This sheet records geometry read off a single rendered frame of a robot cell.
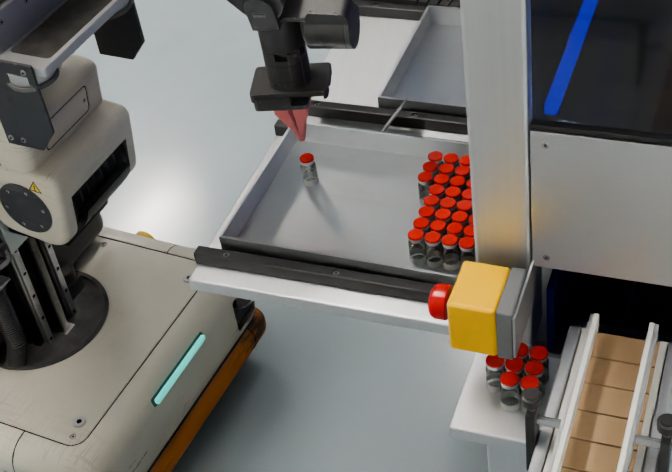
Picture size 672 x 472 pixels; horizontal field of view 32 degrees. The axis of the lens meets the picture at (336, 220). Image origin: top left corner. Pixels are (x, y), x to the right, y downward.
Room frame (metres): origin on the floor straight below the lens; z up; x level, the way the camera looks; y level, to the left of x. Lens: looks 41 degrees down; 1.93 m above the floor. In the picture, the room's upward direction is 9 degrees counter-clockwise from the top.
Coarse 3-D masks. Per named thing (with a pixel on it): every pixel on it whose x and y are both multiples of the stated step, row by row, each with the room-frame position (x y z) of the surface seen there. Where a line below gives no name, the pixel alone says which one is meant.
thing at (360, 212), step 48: (288, 144) 1.38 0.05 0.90; (336, 144) 1.38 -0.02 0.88; (384, 144) 1.34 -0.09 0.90; (432, 144) 1.31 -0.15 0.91; (288, 192) 1.29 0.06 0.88; (336, 192) 1.27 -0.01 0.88; (384, 192) 1.25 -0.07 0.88; (240, 240) 1.16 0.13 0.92; (288, 240) 1.19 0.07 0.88; (336, 240) 1.17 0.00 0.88; (384, 240) 1.16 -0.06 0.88
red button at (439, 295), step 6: (438, 288) 0.92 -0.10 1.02; (444, 288) 0.92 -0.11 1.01; (450, 288) 0.92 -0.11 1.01; (432, 294) 0.91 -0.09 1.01; (438, 294) 0.91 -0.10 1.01; (444, 294) 0.91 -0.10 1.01; (432, 300) 0.91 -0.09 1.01; (438, 300) 0.90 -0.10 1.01; (444, 300) 0.90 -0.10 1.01; (432, 306) 0.90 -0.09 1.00; (438, 306) 0.90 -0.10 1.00; (444, 306) 0.90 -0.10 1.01; (432, 312) 0.90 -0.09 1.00; (438, 312) 0.90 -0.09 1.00; (444, 312) 0.90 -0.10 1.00; (438, 318) 0.90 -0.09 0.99; (444, 318) 0.90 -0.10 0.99
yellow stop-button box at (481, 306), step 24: (480, 264) 0.93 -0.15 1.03; (456, 288) 0.90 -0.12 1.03; (480, 288) 0.89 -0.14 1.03; (504, 288) 0.89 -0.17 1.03; (456, 312) 0.87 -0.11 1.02; (480, 312) 0.86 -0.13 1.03; (504, 312) 0.85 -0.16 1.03; (456, 336) 0.87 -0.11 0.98; (480, 336) 0.86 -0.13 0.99; (504, 336) 0.85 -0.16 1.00
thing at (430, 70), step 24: (432, 24) 1.66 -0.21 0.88; (456, 24) 1.64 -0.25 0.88; (408, 48) 1.56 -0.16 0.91; (432, 48) 1.59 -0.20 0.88; (456, 48) 1.58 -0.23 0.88; (408, 72) 1.53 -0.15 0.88; (432, 72) 1.52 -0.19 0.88; (456, 72) 1.51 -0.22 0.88; (384, 96) 1.43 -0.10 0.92; (408, 96) 1.47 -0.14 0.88; (432, 96) 1.46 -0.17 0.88; (456, 96) 1.45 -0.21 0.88
